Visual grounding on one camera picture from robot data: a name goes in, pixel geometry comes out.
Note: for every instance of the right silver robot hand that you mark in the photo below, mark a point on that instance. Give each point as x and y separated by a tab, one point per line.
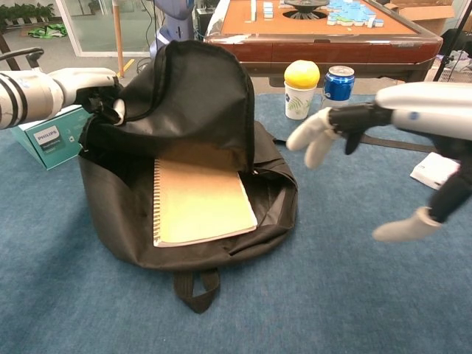
424	105

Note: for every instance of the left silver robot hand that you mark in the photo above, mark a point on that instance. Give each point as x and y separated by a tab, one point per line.
85	79

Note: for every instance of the black fabric backpack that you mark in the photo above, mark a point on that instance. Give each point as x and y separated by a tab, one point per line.
199	103

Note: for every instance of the brown spiral notebook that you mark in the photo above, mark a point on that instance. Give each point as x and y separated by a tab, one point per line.
203	206

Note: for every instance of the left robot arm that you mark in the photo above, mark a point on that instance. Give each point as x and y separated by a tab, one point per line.
26	97

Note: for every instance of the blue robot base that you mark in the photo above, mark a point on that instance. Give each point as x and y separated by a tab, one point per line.
173	29

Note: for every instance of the white plastic basket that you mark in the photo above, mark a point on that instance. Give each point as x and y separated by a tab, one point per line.
457	70

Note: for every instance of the wooden pole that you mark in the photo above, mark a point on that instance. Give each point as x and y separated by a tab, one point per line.
118	37

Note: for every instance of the green cloth heap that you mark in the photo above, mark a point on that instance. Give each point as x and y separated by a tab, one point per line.
48	31

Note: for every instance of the small white box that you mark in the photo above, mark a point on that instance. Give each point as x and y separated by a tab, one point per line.
431	169

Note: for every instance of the teal white Philips box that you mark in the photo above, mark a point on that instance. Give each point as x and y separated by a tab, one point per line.
48	144

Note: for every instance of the black tripod stand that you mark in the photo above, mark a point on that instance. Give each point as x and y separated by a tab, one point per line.
455	33

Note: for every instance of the blue drink can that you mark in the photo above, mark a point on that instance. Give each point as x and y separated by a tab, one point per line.
338	88

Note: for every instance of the cardboard box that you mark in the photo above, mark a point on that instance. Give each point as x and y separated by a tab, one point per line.
427	16

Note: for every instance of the green potted plants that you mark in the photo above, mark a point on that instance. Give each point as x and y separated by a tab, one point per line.
26	13

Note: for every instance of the brown mahjong table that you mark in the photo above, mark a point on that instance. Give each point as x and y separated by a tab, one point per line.
332	48

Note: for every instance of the pile of mahjong tiles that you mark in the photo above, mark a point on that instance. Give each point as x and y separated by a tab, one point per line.
350	13

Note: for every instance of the white cup with yellow lid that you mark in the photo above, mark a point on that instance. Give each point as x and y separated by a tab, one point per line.
299	99

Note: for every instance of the blue table mat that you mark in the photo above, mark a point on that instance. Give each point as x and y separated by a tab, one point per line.
350	276

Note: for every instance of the glass door frame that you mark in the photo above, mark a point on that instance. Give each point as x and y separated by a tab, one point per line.
73	37

